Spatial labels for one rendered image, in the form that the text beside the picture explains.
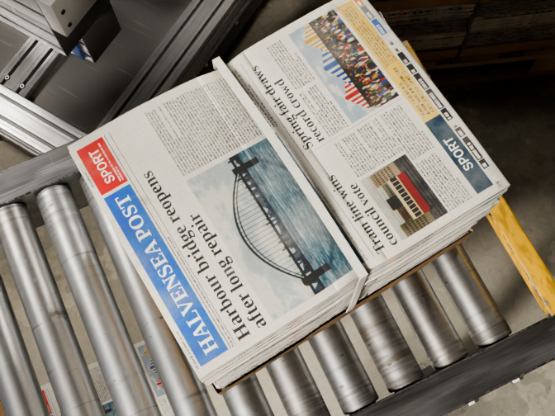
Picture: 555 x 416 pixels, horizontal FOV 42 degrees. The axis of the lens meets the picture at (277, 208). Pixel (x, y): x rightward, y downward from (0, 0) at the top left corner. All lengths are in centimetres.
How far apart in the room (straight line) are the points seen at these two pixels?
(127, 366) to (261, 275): 30
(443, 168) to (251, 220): 21
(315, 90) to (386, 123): 8
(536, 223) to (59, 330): 127
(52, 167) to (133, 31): 84
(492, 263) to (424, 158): 110
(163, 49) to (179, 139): 102
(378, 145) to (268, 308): 21
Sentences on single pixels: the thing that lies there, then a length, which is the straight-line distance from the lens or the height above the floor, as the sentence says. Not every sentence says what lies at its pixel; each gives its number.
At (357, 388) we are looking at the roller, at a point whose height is 80.
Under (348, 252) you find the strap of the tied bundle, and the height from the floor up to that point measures 103.
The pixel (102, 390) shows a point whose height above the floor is 1.
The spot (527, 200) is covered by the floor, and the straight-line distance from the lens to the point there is 192.
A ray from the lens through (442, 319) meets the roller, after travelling 96.
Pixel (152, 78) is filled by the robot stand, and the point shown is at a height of 23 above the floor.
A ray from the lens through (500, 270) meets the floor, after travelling 185.
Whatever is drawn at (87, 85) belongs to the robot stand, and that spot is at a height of 21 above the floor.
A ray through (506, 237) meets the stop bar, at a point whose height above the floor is 82.
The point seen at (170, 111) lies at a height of 103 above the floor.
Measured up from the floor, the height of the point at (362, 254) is 103.
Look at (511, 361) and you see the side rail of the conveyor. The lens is 97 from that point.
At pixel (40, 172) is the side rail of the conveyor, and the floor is 80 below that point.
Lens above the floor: 173
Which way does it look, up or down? 71 degrees down
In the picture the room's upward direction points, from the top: 4 degrees counter-clockwise
